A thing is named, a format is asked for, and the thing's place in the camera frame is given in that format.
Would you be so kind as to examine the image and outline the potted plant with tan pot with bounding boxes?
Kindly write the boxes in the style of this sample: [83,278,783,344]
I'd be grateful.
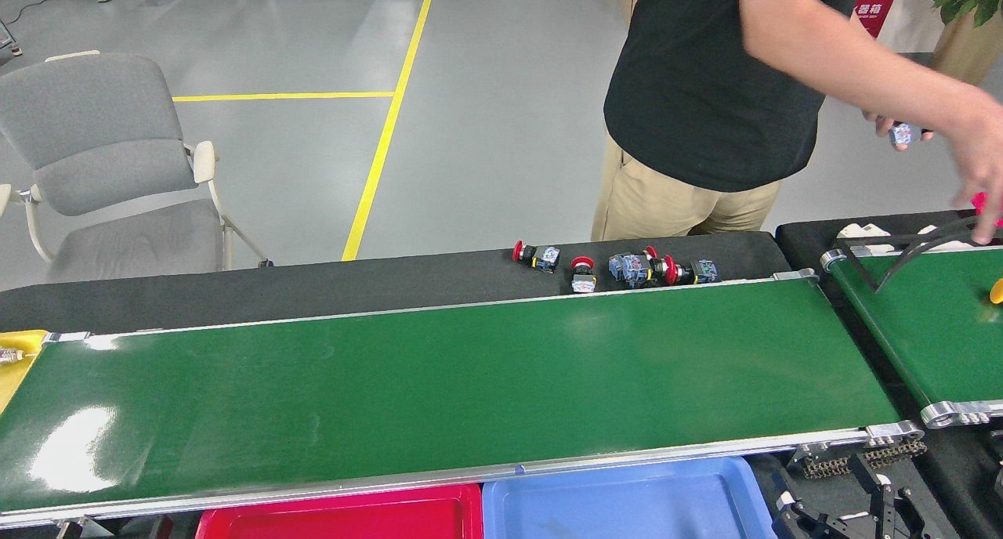
[917,0,1003,85]

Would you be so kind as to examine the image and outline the blue plastic bin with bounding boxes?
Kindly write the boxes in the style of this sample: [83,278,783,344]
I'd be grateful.
[481,455,780,539]

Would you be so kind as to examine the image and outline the green feeder conveyor belt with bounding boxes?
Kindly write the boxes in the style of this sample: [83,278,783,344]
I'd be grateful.
[820,237,1003,430]

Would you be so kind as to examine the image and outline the person's left hand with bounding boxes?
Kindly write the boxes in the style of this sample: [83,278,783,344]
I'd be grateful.
[862,110,936,152]

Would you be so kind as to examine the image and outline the red plastic bin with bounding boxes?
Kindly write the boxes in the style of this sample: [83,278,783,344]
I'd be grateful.
[194,483,484,539]

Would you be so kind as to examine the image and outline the grey office chair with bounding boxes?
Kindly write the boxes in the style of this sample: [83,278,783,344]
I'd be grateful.
[0,50,273,285]

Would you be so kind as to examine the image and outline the yellow plastic bin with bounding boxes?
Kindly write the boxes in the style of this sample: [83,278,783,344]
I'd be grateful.
[0,329,49,414]

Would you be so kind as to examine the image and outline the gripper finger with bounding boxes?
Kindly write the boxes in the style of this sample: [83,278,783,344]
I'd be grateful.
[868,476,919,539]
[772,488,835,539]

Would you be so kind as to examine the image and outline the white plastic piece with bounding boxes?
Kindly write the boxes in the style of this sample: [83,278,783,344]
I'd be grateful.
[837,222,963,251]

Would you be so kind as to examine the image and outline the conveyor drive chain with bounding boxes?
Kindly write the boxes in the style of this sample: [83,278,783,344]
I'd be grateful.
[799,439,928,479]

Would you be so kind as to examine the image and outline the long green conveyor belt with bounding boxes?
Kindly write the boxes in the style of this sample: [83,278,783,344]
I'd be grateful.
[0,269,927,530]

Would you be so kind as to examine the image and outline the red fire extinguisher cabinet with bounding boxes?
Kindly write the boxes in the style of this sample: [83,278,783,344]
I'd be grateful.
[853,0,904,38]

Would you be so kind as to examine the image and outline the person's right hand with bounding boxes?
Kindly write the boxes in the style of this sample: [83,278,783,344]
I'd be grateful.
[944,85,1003,246]

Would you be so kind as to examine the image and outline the black guide frame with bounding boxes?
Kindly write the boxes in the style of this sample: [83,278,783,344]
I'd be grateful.
[833,216,990,294]

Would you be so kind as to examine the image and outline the person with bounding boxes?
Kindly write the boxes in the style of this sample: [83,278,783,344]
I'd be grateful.
[590,0,1003,246]

